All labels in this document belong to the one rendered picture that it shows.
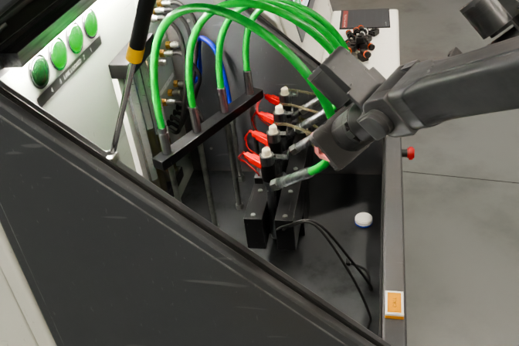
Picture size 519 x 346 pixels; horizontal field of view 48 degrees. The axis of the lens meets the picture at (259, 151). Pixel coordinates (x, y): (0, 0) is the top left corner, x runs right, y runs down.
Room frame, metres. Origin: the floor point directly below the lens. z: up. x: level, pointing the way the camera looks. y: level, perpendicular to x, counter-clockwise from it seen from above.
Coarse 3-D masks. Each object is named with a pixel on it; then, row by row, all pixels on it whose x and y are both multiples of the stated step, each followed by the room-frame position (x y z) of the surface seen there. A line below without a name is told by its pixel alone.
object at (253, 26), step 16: (176, 16) 0.91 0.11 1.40; (224, 16) 0.85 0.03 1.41; (240, 16) 0.83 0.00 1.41; (160, 32) 0.93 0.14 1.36; (256, 32) 0.81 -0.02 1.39; (288, 48) 0.79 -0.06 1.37; (304, 64) 0.78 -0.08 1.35; (320, 96) 0.75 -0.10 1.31; (160, 112) 0.97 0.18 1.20; (160, 128) 0.97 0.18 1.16
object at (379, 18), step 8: (384, 8) 1.88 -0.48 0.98; (344, 16) 1.85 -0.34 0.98; (352, 16) 1.84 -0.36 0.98; (360, 16) 1.84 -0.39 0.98; (368, 16) 1.83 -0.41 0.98; (376, 16) 1.82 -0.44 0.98; (384, 16) 1.81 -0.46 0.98; (344, 24) 1.79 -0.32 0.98; (352, 24) 1.78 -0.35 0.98; (360, 24) 1.77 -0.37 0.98; (368, 24) 1.76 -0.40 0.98; (376, 24) 1.76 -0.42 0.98; (384, 24) 1.75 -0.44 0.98
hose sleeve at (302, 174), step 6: (306, 168) 0.78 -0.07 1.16; (294, 174) 0.79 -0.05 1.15; (300, 174) 0.78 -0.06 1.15; (306, 174) 0.77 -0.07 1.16; (276, 180) 0.81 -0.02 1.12; (282, 180) 0.80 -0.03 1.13; (288, 180) 0.79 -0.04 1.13; (294, 180) 0.78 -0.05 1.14; (300, 180) 0.78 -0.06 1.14; (282, 186) 0.80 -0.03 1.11
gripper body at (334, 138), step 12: (348, 108) 0.69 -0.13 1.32; (336, 120) 0.70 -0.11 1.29; (324, 132) 0.70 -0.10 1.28; (336, 132) 0.69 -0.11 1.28; (348, 132) 0.66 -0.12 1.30; (324, 144) 0.69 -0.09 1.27; (336, 144) 0.69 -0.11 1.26; (348, 144) 0.67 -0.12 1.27; (360, 144) 0.66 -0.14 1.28; (336, 156) 0.68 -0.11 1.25; (348, 156) 0.68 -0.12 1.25; (336, 168) 0.67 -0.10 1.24
